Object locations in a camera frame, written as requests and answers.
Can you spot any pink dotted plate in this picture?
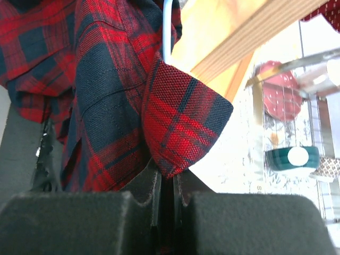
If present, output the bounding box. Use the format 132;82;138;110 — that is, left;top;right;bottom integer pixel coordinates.
262;71;302;122

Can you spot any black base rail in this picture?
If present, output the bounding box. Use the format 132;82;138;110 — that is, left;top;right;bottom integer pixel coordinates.
1;87;62;207

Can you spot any wooden clothes rack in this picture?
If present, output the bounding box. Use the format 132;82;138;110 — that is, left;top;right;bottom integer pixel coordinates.
172;0;324;101

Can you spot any floral table mat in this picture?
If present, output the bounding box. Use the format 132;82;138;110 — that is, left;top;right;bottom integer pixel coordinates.
191;16;339;223

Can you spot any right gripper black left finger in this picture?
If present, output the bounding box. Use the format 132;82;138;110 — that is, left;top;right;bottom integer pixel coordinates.
1;167;161;254

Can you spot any red plaid garment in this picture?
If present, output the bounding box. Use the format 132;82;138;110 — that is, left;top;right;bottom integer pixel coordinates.
1;1;233;192

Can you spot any red polka dot skirt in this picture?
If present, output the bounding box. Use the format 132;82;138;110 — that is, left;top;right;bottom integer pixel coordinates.
301;0;340;32

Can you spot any stainless steel dish rack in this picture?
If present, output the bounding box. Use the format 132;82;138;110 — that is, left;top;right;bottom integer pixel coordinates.
246;48;339;227

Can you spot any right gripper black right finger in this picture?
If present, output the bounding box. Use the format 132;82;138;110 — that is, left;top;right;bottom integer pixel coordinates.
173;171;336;254

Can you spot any blue hanger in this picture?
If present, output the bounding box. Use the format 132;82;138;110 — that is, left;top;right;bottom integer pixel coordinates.
162;0;173;64

